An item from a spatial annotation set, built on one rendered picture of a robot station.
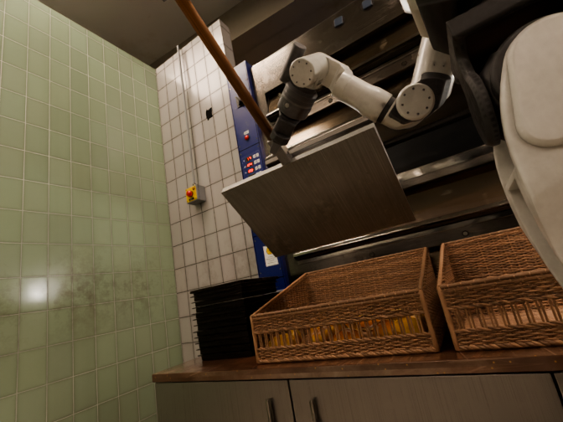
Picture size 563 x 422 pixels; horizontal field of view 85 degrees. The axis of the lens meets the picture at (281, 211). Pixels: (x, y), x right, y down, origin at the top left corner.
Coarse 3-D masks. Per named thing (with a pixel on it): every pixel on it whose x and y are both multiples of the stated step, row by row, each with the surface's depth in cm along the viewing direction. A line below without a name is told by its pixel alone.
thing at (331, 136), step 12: (456, 84) 112; (456, 96) 118; (444, 108) 123; (456, 108) 124; (468, 108) 124; (360, 120) 128; (432, 120) 129; (336, 132) 133; (348, 132) 132; (384, 132) 134; (396, 132) 135; (312, 144) 138
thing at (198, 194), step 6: (192, 186) 189; (198, 186) 188; (186, 192) 190; (198, 192) 186; (204, 192) 191; (186, 198) 190; (192, 198) 187; (198, 198) 185; (204, 198) 190; (192, 204) 192
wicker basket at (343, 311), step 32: (384, 256) 127; (416, 256) 121; (288, 288) 127; (320, 288) 138; (352, 288) 130; (416, 288) 79; (256, 320) 101; (288, 320) 95; (320, 320) 90; (352, 320) 86; (384, 320) 81; (416, 320) 77; (256, 352) 100; (288, 352) 94; (320, 352) 89; (352, 352) 84; (384, 352) 80; (416, 352) 76
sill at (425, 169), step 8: (464, 152) 119; (472, 152) 118; (480, 152) 116; (488, 152) 115; (440, 160) 123; (448, 160) 122; (456, 160) 120; (464, 160) 119; (416, 168) 128; (424, 168) 126; (432, 168) 124; (440, 168) 123; (400, 176) 131; (408, 176) 129; (416, 176) 127
